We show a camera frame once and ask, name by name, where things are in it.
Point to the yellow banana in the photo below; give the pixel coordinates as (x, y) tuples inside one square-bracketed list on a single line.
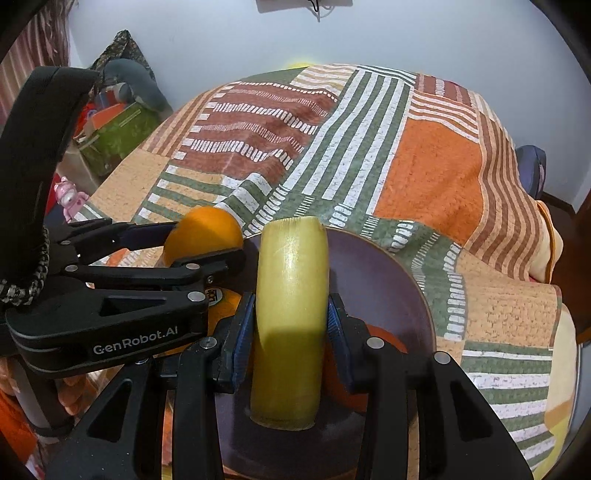
[(291, 277)]

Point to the plain orange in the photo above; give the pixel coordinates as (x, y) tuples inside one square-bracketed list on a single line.
[(388, 340), (207, 230)]

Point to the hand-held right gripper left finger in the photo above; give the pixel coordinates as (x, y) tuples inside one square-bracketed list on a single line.
[(241, 341)]

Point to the pink toy figure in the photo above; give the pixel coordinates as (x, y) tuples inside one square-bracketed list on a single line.
[(69, 198)]

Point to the patterned dark cloth bag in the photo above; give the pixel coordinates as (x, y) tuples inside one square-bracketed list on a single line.
[(122, 46)]

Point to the blue chair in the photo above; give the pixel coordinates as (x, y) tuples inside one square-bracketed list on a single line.
[(531, 170)]

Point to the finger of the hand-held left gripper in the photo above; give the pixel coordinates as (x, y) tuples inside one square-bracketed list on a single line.
[(184, 272), (147, 233)]

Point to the orange with sticker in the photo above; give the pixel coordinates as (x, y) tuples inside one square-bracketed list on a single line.
[(226, 305)]

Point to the grey plush toy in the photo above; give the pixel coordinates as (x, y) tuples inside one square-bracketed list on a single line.
[(138, 78)]

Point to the dark round plate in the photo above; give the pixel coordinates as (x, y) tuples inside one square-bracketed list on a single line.
[(369, 277)]

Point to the orange cardboard box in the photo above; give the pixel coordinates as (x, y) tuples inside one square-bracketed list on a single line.
[(108, 115)]

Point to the patchwork striped blanket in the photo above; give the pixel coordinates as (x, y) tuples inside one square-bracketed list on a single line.
[(438, 175)]

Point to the striped curtain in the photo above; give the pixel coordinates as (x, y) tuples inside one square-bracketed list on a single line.
[(41, 41)]

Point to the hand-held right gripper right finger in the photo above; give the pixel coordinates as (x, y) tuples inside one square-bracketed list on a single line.
[(336, 339)]

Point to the green cardboard box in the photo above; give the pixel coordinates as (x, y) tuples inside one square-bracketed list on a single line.
[(120, 138)]

